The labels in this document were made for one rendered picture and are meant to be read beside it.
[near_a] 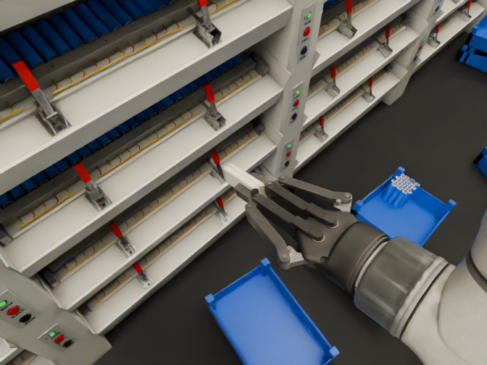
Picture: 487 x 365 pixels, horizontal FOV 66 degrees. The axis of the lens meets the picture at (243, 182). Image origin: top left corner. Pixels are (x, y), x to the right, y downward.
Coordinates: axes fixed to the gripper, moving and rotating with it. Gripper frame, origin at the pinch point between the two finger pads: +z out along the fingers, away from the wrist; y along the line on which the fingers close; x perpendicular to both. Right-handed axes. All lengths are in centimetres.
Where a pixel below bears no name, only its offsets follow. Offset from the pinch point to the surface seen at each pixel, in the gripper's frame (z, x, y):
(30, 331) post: 24, -25, -36
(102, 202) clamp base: 22.0, -7.6, -14.1
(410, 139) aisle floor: 16, -61, 90
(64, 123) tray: 17.2, 11.0, -13.5
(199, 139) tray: 21.8, -8.0, 7.3
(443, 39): 29, -45, 135
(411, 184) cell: 2, -57, 66
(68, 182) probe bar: 26.4, -3.6, -16.4
